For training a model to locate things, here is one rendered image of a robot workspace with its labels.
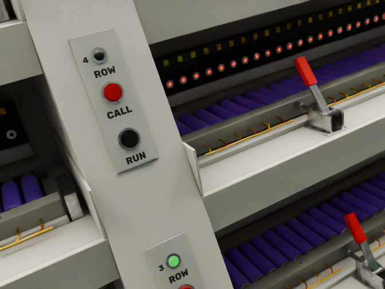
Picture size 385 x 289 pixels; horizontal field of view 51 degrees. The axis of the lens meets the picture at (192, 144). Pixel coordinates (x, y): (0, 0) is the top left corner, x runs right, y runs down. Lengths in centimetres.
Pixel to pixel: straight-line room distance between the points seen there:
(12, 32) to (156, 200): 19
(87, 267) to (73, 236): 3
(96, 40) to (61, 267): 20
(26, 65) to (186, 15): 16
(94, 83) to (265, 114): 22
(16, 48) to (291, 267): 39
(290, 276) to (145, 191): 23
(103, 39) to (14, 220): 18
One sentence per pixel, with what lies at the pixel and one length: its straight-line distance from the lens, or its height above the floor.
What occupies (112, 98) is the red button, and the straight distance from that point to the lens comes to 36.
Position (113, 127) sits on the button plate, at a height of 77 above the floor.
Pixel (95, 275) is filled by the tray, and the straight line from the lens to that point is 38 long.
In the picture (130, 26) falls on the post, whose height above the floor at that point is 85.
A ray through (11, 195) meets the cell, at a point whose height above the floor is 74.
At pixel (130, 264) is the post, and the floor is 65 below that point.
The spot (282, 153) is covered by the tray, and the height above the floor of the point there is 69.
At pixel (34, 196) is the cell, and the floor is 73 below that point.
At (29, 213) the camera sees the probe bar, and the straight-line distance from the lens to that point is 40.
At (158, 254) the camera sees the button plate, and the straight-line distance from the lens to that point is 38.
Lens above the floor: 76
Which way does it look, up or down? 5 degrees down
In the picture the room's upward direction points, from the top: 19 degrees counter-clockwise
